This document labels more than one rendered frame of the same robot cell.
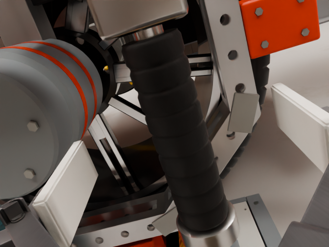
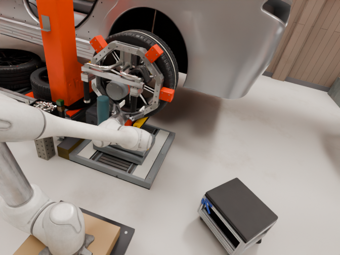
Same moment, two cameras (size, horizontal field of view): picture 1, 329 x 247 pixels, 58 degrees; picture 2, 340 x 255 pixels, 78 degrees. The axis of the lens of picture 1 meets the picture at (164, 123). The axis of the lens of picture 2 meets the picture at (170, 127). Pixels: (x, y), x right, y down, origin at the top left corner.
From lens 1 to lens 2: 1.19 m
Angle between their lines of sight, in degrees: 14
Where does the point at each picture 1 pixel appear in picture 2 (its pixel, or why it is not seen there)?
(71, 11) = not seen: hidden behind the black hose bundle
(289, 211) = (180, 143)
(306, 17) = (169, 97)
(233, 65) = (155, 98)
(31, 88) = (122, 89)
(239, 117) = (153, 106)
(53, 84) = (125, 88)
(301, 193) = (189, 141)
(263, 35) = (161, 96)
